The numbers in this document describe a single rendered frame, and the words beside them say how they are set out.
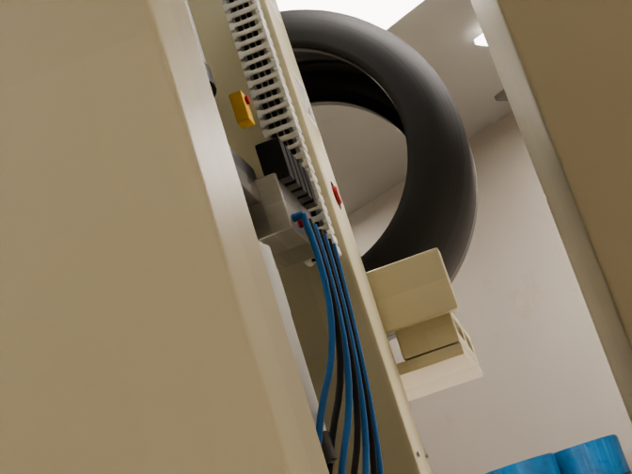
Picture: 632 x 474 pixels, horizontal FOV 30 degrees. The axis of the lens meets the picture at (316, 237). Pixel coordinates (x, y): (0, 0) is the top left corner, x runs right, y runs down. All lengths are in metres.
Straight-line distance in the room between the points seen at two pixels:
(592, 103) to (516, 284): 9.02
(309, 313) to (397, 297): 0.17
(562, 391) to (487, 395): 0.79
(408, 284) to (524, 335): 8.35
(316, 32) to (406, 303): 0.52
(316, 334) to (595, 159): 0.67
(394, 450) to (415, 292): 0.27
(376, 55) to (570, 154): 0.93
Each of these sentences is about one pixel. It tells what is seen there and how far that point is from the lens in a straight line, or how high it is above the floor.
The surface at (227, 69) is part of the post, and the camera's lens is 1.79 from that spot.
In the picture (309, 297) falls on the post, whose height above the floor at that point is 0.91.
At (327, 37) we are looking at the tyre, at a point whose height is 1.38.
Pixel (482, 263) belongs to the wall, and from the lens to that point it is 10.32.
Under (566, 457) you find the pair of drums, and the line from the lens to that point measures 8.97.
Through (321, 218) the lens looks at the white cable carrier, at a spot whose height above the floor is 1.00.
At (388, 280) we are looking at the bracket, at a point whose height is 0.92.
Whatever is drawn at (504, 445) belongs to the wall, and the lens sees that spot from 10.41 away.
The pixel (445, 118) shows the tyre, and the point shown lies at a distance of 1.96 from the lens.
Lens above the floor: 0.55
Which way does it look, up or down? 15 degrees up
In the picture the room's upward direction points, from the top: 18 degrees counter-clockwise
